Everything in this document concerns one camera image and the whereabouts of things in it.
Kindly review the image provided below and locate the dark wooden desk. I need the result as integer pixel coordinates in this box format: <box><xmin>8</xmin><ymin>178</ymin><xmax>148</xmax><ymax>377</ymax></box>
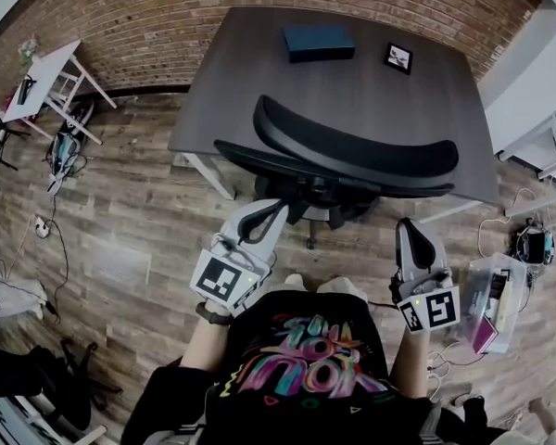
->
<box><xmin>168</xmin><ymin>6</ymin><xmax>502</xmax><ymax>225</ymax></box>

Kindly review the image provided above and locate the white frame table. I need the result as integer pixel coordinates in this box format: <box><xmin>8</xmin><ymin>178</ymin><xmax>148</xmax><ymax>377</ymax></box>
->
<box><xmin>1</xmin><ymin>39</ymin><xmax>119</xmax><ymax>146</ymax></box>

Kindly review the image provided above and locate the person in black printed shirt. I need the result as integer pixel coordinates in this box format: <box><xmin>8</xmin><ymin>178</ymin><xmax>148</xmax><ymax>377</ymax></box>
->
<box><xmin>132</xmin><ymin>289</ymin><xmax>506</xmax><ymax>445</ymax></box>

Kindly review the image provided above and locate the black office chair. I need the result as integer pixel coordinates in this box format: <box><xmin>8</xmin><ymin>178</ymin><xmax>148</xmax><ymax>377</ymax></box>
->
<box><xmin>212</xmin><ymin>94</ymin><xmax>461</xmax><ymax>250</ymax></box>

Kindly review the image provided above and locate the white power strip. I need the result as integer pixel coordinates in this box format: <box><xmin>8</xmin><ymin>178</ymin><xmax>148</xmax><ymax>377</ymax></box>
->
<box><xmin>33</xmin><ymin>215</ymin><xmax>53</xmax><ymax>240</ymax></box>

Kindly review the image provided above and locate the person's white shoe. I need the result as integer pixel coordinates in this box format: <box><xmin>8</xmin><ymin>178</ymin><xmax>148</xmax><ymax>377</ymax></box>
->
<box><xmin>317</xmin><ymin>275</ymin><xmax>369</xmax><ymax>303</ymax></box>
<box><xmin>281</xmin><ymin>273</ymin><xmax>308</xmax><ymax>297</ymax></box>

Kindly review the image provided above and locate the black flat item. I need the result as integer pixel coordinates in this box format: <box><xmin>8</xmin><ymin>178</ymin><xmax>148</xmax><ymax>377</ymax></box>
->
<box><xmin>16</xmin><ymin>75</ymin><xmax>38</xmax><ymax>107</ymax></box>

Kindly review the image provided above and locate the person's left forearm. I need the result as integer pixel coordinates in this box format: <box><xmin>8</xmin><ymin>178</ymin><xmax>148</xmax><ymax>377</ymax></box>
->
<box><xmin>180</xmin><ymin>311</ymin><xmax>235</xmax><ymax>373</ymax></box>

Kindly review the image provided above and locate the white cloth bundle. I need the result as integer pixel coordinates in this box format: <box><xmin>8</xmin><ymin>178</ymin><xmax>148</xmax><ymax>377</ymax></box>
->
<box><xmin>0</xmin><ymin>273</ymin><xmax>48</xmax><ymax>320</ymax></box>

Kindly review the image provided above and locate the black device with cables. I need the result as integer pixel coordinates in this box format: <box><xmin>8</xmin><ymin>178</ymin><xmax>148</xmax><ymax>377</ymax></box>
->
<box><xmin>508</xmin><ymin>222</ymin><xmax>556</xmax><ymax>268</ymax></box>

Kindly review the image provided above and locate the black wristband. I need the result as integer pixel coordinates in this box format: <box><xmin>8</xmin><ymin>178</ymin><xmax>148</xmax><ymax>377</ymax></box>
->
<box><xmin>195</xmin><ymin>301</ymin><xmax>235</xmax><ymax>327</ymax></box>

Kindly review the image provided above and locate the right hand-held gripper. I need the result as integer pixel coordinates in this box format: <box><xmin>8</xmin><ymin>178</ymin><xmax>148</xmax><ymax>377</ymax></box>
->
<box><xmin>388</xmin><ymin>217</ymin><xmax>461</xmax><ymax>336</ymax></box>

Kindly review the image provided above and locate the person's left white shoe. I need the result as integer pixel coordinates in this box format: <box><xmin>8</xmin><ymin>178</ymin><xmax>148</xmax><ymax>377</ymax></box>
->
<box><xmin>281</xmin><ymin>273</ymin><xmax>308</xmax><ymax>297</ymax></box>

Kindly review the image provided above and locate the person's right white shoe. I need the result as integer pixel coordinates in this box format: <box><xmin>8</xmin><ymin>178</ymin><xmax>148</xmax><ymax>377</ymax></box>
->
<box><xmin>317</xmin><ymin>275</ymin><xmax>369</xmax><ymax>303</ymax></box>

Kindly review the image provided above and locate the long black cable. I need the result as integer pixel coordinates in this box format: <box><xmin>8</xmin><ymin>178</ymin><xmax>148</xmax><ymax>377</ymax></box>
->
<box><xmin>44</xmin><ymin>218</ymin><xmax>71</xmax><ymax>324</ymax></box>

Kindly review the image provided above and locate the black framed picture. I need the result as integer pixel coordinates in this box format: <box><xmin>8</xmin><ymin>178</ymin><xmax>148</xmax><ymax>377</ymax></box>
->
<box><xmin>382</xmin><ymin>41</ymin><xmax>414</xmax><ymax>76</ymax></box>

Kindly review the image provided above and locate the clear plastic storage box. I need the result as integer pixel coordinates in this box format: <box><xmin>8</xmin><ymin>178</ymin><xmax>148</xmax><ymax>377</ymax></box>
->
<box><xmin>461</xmin><ymin>251</ymin><xmax>530</xmax><ymax>355</ymax></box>

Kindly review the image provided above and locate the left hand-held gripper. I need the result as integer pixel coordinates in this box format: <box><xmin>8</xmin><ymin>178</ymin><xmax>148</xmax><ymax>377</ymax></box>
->
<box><xmin>188</xmin><ymin>197</ymin><xmax>292</xmax><ymax>318</ymax></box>

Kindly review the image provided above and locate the person's right forearm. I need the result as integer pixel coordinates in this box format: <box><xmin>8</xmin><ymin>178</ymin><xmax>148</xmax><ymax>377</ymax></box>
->
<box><xmin>388</xmin><ymin>329</ymin><xmax>433</xmax><ymax>401</ymax></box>

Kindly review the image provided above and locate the teal black appliance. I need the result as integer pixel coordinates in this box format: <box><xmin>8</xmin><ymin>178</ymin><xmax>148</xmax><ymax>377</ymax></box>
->
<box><xmin>44</xmin><ymin>98</ymin><xmax>96</xmax><ymax>197</ymax></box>

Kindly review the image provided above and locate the dark blue box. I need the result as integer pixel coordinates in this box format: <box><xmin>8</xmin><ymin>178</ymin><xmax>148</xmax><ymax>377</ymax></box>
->
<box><xmin>281</xmin><ymin>24</ymin><xmax>357</xmax><ymax>65</ymax></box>

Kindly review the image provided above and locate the black swivel chair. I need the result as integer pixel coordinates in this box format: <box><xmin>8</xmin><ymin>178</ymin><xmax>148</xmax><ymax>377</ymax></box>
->
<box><xmin>0</xmin><ymin>338</ymin><xmax>124</xmax><ymax>431</ymax></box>

